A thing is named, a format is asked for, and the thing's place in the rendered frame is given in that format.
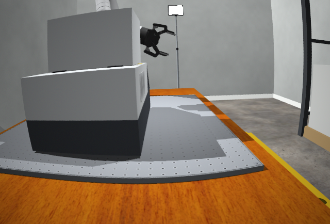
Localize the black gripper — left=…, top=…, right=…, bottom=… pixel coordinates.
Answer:
left=140, top=23, right=176, bottom=57

